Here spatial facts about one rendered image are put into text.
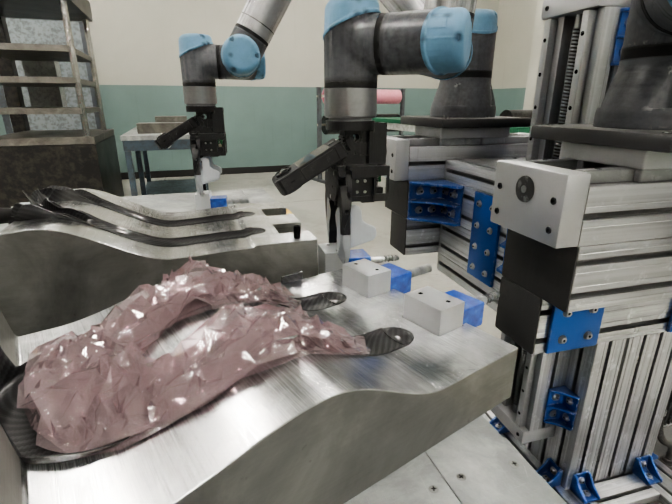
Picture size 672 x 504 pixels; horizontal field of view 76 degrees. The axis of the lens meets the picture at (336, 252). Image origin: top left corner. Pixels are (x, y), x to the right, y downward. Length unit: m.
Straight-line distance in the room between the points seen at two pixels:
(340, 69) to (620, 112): 0.36
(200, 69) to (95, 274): 0.63
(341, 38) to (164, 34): 6.53
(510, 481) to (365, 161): 0.45
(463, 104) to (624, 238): 0.53
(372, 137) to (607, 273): 0.36
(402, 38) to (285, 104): 6.67
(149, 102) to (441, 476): 6.87
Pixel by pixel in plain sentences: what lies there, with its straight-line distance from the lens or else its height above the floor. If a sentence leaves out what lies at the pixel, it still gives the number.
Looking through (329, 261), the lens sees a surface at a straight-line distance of 0.66.
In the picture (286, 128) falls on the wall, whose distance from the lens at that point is 7.25.
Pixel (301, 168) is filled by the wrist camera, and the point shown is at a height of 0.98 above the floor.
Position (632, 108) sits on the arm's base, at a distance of 0.68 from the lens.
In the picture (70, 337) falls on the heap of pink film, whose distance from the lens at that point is 0.40.
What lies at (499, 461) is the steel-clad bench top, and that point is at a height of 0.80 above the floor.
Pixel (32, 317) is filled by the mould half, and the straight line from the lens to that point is 0.64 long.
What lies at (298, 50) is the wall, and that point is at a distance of 7.33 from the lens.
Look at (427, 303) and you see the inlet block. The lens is 0.44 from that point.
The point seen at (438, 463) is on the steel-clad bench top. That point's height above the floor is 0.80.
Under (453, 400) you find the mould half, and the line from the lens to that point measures 0.39.
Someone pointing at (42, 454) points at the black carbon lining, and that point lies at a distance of 0.34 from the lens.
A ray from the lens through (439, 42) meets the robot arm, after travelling 0.59.
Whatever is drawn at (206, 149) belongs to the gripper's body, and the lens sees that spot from 1.12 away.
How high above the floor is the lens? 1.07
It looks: 19 degrees down
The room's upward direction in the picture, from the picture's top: straight up
